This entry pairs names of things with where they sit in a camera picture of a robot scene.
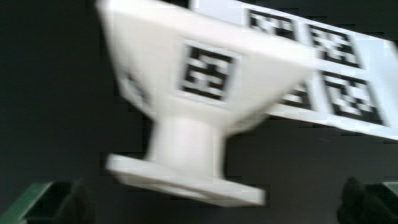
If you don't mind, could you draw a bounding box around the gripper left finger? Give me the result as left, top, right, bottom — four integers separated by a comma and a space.
0, 180, 96, 224

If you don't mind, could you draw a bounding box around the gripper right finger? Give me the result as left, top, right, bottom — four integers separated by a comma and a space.
339, 177, 398, 224

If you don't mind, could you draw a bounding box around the white marker sheet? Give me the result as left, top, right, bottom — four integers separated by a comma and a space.
190, 0, 398, 141

